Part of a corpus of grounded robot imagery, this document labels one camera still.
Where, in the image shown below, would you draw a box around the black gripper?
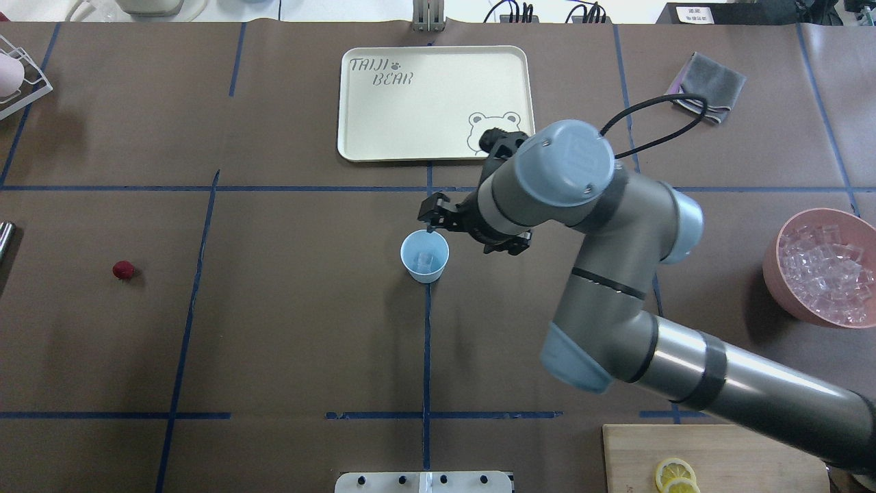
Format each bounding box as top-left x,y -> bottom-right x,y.
418,192 -> 490,240

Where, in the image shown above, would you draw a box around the ice cube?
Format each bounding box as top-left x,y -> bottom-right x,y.
414,251 -> 436,274

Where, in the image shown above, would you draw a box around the red strawberry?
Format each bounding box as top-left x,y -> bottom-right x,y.
112,261 -> 137,281

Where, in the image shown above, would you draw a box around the steel muddler with black tip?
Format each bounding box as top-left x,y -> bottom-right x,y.
0,221 -> 16,262

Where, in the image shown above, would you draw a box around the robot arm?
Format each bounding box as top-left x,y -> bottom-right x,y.
418,121 -> 875,479

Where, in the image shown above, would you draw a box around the light blue plastic cup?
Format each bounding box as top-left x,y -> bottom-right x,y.
400,229 -> 450,284

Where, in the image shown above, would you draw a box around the pink bowl of ice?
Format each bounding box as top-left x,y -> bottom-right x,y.
762,208 -> 875,329

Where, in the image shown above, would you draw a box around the white cup rack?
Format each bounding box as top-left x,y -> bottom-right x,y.
1,36 -> 53,121

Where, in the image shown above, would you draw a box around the pink cup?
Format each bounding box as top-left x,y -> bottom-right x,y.
0,52 -> 25,99

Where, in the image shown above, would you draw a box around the cream bear tray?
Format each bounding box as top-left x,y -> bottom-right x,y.
337,46 -> 535,162

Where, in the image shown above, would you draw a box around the grey folded cloth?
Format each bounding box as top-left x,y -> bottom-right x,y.
666,52 -> 747,125

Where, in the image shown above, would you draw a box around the lemon slices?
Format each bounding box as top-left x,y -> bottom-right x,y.
654,457 -> 701,492

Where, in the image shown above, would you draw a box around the wooden cutting board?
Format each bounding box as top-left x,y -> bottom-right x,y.
602,424 -> 829,492

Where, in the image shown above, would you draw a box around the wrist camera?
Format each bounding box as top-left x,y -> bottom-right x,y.
478,127 -> 530,162

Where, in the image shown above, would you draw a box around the aluminium frame post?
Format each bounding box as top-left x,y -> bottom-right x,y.
412,0 -> 446,32

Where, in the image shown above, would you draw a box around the white camera pole mount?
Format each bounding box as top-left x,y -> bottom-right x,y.
334,470 -> 515,492

